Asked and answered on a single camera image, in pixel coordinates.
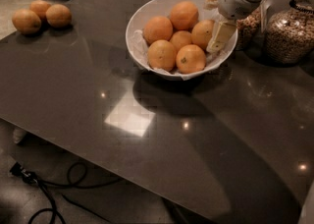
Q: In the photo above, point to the white bowl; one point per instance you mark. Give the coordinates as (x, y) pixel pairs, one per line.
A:
(137, 46)

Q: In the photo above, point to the orange on table back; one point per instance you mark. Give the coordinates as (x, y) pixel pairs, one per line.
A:
(39, 7)

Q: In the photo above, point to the white paper bowl liner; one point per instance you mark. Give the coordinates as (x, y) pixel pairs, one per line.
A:
(179, 39)

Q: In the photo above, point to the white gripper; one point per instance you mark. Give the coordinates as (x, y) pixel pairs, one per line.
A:
(230, 1)

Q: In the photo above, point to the white label tag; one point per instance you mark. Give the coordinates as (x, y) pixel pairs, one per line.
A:
(265, 9)

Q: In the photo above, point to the orange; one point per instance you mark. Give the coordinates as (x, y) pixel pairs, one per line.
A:
(191, 59)
(157, 28)
(26, 21)
(202, 33)
(180, 39)
(39, 7)
(184, 15)
(162, 54)
(58, 16)

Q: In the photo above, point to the glass jar with grains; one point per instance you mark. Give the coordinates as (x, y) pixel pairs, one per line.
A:
(289, 34)

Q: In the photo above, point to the glass jar with nuts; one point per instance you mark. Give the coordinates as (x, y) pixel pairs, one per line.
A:
(247, 28)

